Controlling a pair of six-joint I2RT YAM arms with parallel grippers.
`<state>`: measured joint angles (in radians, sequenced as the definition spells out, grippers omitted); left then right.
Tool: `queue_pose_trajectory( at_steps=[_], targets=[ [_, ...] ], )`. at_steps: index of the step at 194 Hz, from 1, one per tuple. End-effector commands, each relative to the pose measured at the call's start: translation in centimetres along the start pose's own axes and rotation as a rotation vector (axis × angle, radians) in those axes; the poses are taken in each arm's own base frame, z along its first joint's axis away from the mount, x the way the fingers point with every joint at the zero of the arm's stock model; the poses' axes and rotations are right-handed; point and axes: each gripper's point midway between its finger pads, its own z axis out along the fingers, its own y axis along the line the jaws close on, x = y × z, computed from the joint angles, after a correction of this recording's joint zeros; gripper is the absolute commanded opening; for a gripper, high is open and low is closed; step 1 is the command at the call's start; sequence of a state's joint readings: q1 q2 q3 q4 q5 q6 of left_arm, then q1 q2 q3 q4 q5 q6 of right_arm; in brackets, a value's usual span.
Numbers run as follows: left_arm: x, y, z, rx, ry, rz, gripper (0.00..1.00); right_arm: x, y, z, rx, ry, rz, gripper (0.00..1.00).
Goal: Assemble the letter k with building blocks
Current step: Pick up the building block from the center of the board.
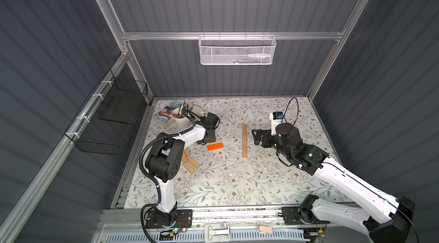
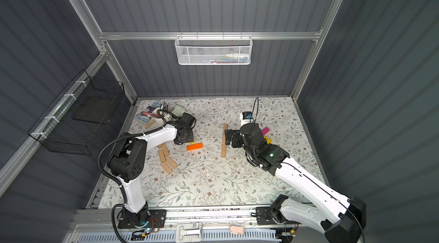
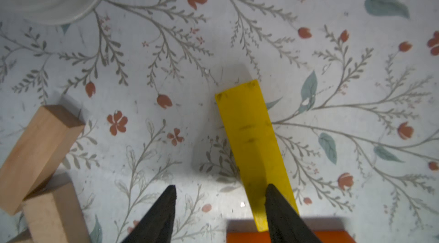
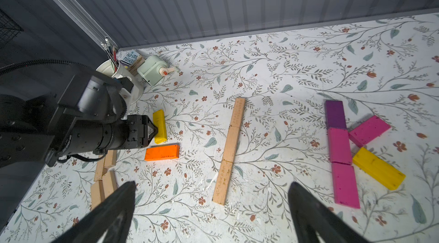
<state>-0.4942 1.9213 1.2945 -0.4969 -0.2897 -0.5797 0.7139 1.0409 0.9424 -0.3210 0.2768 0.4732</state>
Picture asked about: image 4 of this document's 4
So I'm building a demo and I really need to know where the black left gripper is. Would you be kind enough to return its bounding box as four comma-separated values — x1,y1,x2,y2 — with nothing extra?
48,115,158,161

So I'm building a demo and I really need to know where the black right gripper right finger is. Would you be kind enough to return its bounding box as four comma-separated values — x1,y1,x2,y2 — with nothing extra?
288,182,367,243

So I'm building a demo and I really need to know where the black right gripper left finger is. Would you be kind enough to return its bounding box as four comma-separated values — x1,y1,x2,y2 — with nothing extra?
53,181,136,243

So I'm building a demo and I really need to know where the yellow building block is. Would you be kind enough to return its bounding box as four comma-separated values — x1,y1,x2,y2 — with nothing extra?
353,148,406,190
153,109,168,144

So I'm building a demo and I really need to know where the orange building block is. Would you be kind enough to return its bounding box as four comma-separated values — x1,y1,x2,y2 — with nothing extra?
144,144,179,161

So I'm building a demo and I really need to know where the magenta building block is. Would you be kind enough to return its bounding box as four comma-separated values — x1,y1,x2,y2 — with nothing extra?
328,128,352,165
348,116,391,148

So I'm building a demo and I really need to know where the natural wooden block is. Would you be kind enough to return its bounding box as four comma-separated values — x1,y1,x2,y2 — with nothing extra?
90,180,105,210
230,98,246,128
104,150,117,169
94,159,107,182
222,126,240,163
212,160,233,205

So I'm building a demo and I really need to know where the purple building block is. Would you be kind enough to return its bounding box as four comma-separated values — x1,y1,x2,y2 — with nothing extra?
325,100,347,129

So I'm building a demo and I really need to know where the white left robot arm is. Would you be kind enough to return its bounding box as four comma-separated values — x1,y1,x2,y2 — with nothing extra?
1,68,158,168

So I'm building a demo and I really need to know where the blue book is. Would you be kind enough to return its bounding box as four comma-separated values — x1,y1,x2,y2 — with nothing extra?
117,50,145,72

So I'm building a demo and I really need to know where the white pen cup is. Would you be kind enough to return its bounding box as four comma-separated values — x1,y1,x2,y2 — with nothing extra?
96,60,144,105

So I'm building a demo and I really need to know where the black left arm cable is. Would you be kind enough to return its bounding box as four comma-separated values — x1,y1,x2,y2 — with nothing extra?
0,58,90,76

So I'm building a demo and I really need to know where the black wire mesh basket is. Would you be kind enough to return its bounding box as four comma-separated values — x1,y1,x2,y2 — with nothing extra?
0,10,24,49

